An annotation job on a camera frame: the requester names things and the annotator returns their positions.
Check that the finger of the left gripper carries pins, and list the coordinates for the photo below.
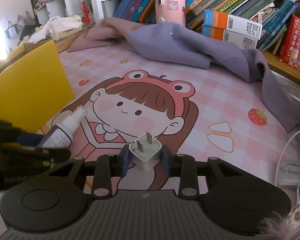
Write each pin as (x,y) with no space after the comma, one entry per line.
(19,149)

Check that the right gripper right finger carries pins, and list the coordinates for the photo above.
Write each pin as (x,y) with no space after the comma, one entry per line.
(183,167)

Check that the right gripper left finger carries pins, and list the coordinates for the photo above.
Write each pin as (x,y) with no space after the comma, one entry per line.
(107,167)

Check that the white spray bottle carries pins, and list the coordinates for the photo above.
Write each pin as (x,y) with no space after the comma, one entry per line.
(61,134)

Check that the small white plug charger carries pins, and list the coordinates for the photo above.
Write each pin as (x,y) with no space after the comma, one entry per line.
(145,151)

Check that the yellow cardboard box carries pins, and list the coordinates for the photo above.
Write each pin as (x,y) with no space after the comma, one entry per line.
(33,86)

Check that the purple pink cloth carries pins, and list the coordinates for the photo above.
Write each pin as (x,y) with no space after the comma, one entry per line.
(171,42)

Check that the white tissue pack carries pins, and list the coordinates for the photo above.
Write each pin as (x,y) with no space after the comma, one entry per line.
(57,28)

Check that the orange blue white box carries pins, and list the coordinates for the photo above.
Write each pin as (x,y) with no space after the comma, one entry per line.
(215,21)

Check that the red dictionary books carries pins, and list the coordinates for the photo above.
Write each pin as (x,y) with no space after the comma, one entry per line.
(290,48)

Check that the pink cylindrical dispenser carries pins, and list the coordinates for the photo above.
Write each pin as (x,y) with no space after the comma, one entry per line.
(170,11)

